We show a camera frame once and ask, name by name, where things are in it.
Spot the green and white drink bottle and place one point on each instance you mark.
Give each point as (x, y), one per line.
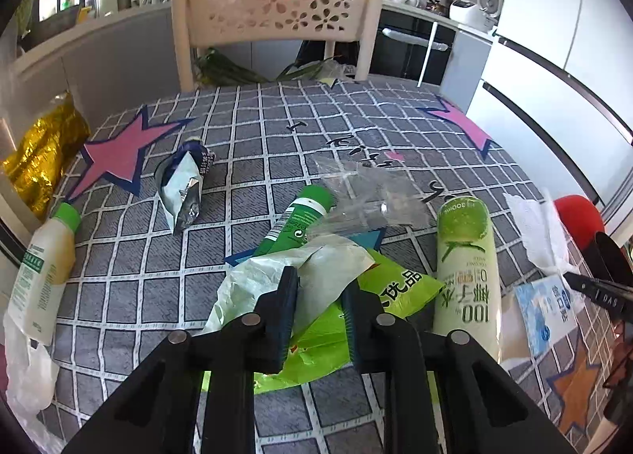
(467, 276)

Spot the white rice cooker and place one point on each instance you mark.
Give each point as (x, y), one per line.
(474, 11)

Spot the white paper towel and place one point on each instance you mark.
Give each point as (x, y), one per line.
(536, 231)

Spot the black trash bin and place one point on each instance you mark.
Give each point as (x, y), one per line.
(611, 256)

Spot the blue and white carton box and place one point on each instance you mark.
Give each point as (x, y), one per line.
(544, 310)

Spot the black bag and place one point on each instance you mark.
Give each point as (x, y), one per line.
(341, 51)

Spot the crumpled white tissue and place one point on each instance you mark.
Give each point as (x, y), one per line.
(27, 375)

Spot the white refrigerator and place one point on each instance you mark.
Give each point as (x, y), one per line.
(544, 63)

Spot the beige plastic chair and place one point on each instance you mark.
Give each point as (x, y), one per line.
(184, 48)

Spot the grey kitchen counter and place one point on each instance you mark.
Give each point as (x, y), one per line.
(99, 58)

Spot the white bottle with green cap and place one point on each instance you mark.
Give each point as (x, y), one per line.
(42, 276)

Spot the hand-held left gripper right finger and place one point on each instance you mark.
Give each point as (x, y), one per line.
(358, 325)

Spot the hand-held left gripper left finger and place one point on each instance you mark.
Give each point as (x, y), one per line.
(282, 320)

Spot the metal basin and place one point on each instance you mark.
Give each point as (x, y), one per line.
(54, 26)

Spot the gold foil bag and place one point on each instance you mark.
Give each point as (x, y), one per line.
(44, 152)

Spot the green tube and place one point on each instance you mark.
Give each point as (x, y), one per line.
(296, 221)

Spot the black built-in oven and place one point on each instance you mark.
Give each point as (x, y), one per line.
(395, 58)

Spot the crumpled blue white wrapper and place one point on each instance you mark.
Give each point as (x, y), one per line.
(180, 187)

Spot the clear plastic wrapper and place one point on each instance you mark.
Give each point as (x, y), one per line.
(366, 197)

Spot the green plastic bag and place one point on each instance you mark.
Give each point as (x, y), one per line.
(390, 291)

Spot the red plastic stool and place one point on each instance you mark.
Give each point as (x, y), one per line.
(578, 216)

